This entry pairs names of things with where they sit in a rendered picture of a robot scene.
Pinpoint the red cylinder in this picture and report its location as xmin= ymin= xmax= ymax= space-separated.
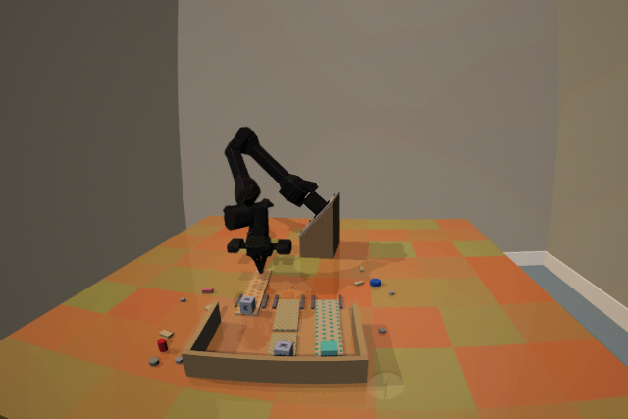
xmin=157 ymin=339 xmax=168 ymax=352

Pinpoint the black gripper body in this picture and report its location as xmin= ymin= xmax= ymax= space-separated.
xmin=227 ymin=224 xmax=291 ymax=255

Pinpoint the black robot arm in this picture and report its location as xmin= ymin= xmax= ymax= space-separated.
xmin=224 ymin=127 xmax=330 ymax=257

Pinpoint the orange polka-dot strip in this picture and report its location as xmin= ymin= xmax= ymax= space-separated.
xmin=242 ymin=270 xmax=272 ymax=299

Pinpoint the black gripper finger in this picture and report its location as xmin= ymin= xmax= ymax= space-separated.
xmin=260 ymin=250 xmax=274 ymax=274
xmin=251 ymin=256 xmax=261 ymax=274

